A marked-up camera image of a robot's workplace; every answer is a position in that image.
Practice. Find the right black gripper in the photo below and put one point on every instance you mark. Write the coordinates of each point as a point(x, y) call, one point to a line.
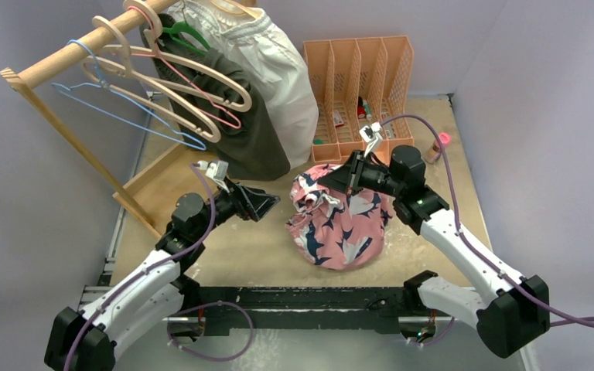
point(348, 178)

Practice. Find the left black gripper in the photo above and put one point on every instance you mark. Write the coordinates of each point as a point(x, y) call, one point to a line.
point(249, 202)

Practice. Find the pink patterned shorts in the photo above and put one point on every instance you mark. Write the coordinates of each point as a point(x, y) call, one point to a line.
point(334, 230)

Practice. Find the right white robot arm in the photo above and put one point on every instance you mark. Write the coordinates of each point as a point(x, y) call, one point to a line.
point(501, 305)

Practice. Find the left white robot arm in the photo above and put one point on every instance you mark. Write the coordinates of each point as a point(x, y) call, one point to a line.
point(96, 336)

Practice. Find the dark green shorts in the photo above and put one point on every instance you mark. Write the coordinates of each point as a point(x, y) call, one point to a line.
point(254, 152)

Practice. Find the white shorts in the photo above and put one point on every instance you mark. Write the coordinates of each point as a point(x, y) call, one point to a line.
point(276, 68)

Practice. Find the beige hanger under white shorts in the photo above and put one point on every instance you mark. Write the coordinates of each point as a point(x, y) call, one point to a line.
point(234, 8)

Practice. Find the rear beige wooden hanger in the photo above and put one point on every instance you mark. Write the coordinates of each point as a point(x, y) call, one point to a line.
point(125, 51)

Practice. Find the light blue tube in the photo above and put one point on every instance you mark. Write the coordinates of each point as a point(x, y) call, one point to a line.
point(367, 133)

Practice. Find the red white tube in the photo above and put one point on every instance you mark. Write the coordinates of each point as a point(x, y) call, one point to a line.
point(338, 121)

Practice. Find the red black marker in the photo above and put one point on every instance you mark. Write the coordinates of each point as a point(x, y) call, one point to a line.
point(361, 111)

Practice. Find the pink capped bottle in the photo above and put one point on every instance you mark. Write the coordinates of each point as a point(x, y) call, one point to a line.
point(439, 145)

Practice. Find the orange plastic file organizer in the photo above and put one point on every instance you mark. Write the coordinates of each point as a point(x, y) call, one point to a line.
point(357, 82)

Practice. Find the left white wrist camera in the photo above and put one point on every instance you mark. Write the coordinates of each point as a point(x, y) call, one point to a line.
point(215, 170)

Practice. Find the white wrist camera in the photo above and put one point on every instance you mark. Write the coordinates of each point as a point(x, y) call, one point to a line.
point(372, 146)
point(215, 170)

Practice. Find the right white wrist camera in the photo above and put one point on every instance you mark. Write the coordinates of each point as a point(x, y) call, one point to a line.
point(372, 146)

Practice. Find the blue wire hanger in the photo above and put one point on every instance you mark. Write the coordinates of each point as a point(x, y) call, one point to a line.
point(74, 92)

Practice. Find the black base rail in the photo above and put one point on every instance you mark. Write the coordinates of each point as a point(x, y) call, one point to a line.
point(384, 310)

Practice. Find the pink wire hanger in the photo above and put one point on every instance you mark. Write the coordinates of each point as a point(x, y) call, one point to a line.
point(151, 36)

